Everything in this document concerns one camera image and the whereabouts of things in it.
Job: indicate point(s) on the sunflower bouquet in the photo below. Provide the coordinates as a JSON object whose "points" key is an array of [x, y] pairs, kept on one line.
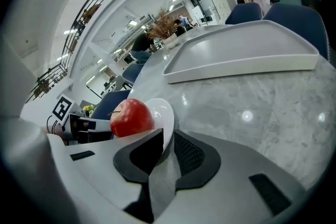
{"points": [[88, 108]]}

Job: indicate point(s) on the dark blue dining chair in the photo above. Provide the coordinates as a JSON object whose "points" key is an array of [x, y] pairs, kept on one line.
{"points": [[110, 105], [244, 14], [132, 73], [296, 23]]}

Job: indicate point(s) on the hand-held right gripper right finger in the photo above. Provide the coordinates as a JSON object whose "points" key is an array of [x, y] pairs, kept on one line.
{"points": [[231, 191]]}

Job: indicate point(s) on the grey rectangular tray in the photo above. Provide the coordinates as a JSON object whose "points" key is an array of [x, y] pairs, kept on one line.
{"points": [[236, 47]]}

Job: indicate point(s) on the red apple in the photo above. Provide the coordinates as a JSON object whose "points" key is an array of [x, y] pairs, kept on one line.
{"points": [[131, 119]]}

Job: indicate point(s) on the dried plant in white vase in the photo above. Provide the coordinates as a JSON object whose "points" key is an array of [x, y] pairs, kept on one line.
{"points": [[165, 27]]}

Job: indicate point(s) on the black balcony railing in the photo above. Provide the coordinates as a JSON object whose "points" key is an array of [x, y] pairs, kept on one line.
{"points": [[78, 21]]}

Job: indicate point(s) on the white round saucer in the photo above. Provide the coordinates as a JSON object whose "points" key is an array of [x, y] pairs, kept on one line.
{"points": [[165, 118]]}

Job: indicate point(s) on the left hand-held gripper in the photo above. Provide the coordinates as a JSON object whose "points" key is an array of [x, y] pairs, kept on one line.
{"points": [[62, 108]]}

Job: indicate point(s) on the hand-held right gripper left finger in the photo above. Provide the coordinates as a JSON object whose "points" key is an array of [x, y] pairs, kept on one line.
{"points": [[92, 178]]}

